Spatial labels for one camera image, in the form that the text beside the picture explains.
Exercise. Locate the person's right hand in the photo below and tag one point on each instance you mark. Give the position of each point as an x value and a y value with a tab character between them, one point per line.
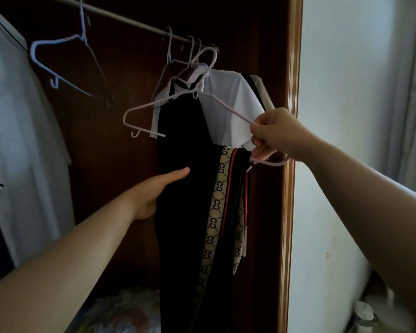
284	135

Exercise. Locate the person's left hand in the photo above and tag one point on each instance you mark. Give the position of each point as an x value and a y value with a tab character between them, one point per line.
152	194

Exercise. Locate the black trousers patterned stripe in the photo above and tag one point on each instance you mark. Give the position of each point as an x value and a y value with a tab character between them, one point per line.
187	239

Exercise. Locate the white polo shirt black trim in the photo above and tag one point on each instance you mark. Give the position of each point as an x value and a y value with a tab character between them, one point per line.
228	100

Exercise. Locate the person's left forearm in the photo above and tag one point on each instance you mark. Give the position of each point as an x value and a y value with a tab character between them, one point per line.
55	267

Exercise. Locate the person's right forearm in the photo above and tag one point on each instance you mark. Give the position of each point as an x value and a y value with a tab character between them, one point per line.
374	211

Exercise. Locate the metal closet rod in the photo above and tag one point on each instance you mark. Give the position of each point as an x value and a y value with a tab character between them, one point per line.
124	20

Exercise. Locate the pale curtain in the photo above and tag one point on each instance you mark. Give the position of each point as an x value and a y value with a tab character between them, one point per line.
412	100

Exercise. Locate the white shirt dark trim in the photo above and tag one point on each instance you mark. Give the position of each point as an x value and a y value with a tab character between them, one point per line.
20	135

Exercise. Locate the small white jar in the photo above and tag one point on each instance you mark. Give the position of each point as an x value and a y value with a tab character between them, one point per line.
364	315

